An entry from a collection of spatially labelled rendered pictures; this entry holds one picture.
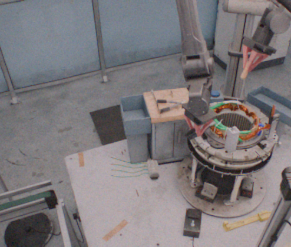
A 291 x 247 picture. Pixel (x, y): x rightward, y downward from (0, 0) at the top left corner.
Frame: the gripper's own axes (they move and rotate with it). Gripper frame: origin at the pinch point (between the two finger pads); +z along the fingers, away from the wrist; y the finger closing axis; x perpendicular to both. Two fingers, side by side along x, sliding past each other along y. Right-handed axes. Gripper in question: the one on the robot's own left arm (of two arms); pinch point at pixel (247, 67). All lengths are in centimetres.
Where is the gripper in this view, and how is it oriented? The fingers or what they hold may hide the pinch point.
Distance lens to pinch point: 103.8
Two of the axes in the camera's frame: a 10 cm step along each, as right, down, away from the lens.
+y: 4.7, 5.7, -6.7
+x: 8.3, -0.3, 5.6
